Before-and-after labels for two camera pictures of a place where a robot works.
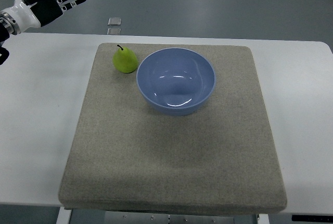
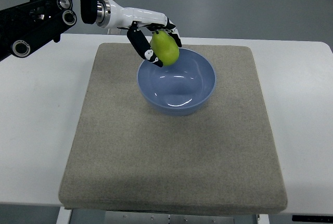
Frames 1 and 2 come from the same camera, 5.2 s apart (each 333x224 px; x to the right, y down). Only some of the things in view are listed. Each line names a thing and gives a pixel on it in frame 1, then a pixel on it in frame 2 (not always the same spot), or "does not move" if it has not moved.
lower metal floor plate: x=114 y=31 does not move
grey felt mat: x=126 y=157 does not move
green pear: x=125 y=60 -> x=165 y=47
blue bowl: x=176 y=81 does not move
